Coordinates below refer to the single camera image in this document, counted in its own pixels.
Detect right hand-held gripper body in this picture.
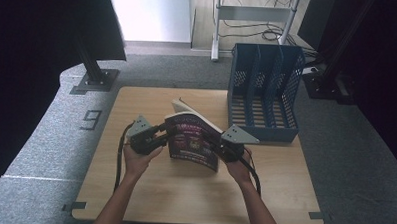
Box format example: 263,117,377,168
217,123,261,164

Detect purple glossy magazine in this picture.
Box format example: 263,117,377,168
161,97,226,173

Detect black metal stand with base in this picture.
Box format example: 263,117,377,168
69,37,122,97
301,0,379,106

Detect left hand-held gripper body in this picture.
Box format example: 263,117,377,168
124,112,170,157

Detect dark curtain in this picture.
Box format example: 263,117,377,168
292,0,397,175

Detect person's right hand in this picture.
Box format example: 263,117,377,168
223,146,253,188

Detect black curtain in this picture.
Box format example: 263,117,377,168
0,0,129,212

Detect white power strip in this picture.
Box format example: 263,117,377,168
302,65,320,76

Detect black floor cables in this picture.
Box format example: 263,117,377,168
218,0,322,59

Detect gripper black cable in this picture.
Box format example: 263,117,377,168
238,148,264,197
113,121,136,195

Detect blue plastic file rack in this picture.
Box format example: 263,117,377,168
225,42,307,144

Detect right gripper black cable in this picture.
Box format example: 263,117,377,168
238,148,264,197

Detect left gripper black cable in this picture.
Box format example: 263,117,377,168
113,121,136,195

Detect white metal frame stand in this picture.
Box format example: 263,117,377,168
210,0,303,66

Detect person's left hand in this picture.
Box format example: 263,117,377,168
121,141,165,185

